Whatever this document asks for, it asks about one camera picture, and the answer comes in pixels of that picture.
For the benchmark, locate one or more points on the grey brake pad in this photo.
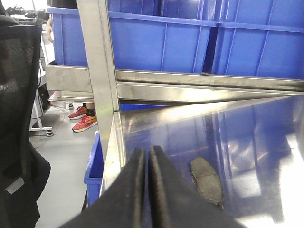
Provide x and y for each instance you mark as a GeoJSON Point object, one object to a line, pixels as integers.
{"type": "Point", "coordinates": [207, 181]}

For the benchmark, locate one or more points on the black mesh office chair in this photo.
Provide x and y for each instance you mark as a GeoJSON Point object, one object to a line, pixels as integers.
{"type": "Point", "coordinates": [23, 171]}

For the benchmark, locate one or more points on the red sneaker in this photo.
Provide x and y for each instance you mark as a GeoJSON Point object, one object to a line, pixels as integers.
{"type": "Point", "coordinates": [85, 123]}
{"type": "Point", "coordinates": [78, 113]}

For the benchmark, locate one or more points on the blue plastic crate right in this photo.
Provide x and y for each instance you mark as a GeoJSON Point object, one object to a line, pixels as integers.
{"type": "Point", "coordinates": [263, 38]}

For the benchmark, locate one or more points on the red sneaker near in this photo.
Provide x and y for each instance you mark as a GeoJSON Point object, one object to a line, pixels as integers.
{"type": "Point", "coordinates": [85, 123]}

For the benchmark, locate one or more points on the blue plastic crate left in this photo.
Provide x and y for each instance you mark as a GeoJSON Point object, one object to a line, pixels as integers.
{"type": "Point", "coordinates": [140, 42]}

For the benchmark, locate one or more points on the stainless steel shelf frame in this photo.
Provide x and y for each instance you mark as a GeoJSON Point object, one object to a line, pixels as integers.
{"type": "Point", "coordinates": [100, 82]}

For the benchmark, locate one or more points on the small blue floor bin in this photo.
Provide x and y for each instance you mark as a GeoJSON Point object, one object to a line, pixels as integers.
{"type": "Point", "coordinates": [94, 171]}

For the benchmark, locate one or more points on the red sneaker far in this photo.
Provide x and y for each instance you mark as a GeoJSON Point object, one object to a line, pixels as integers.
{"type": "Point", "coordinates": [78, 113]}

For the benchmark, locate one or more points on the blue plastic crate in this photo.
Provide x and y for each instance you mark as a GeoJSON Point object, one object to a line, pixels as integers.
{"type": "Point", "coordinates": [263, 38]}
{"type": "Point", "coordinates": [140, 42]}

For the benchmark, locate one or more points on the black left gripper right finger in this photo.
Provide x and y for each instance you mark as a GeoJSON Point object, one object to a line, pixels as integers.
{"type": "Point", "coordinates": [174, 204]}

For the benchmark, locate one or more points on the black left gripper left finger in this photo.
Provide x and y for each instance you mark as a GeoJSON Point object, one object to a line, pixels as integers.
{"type": "Point", "coordinates": [122, 204]}

